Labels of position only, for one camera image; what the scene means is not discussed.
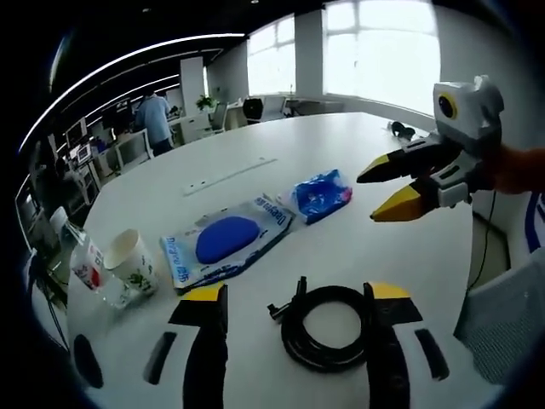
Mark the green potted plant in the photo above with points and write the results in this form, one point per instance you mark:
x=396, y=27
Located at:
x=205, y=103

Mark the curved ceiling light strip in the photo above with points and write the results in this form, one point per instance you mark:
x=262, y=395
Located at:
x=110, y=68

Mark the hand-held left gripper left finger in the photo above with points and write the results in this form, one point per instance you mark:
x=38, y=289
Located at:
x=127, y=375

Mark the grey mesh office chair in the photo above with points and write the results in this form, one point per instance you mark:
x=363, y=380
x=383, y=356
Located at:
x=502, y=324

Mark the black headphones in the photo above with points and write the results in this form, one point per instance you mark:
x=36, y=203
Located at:
x=402, y=130

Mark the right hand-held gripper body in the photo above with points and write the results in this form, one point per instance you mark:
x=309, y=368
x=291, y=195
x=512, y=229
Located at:
x=477, y=115

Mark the black backpack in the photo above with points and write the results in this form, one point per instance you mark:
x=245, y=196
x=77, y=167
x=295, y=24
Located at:
x=253, y=110

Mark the dark rounded object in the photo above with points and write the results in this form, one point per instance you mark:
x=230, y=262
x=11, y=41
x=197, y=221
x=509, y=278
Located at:
x=87, y=362

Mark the person's white printed shirt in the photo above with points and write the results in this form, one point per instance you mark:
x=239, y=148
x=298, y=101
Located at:
x=536, y=221

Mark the blue pad plastic package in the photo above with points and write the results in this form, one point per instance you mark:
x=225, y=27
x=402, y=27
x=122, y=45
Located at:
x=225, y=238

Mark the clear plastic water bottle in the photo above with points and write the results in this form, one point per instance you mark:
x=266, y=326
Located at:
x=87, y=268

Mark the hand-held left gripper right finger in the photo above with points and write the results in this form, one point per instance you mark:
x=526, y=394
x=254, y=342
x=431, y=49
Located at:
x=409, y=341

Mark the white paper cup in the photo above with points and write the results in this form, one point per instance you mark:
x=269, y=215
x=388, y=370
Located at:
x=136, y=268

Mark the white table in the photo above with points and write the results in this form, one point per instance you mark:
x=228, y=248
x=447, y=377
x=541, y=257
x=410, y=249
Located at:
x=340, y=247

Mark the blue tissue pack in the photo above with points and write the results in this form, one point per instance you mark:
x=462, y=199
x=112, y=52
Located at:
x=319, y=196

